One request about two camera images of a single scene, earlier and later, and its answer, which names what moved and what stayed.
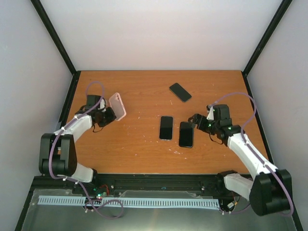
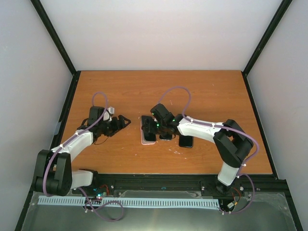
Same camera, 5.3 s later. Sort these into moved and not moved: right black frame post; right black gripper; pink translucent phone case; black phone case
Moved: pink translucent phone case; right black gripper
Not moved: right black frame post; black phone case
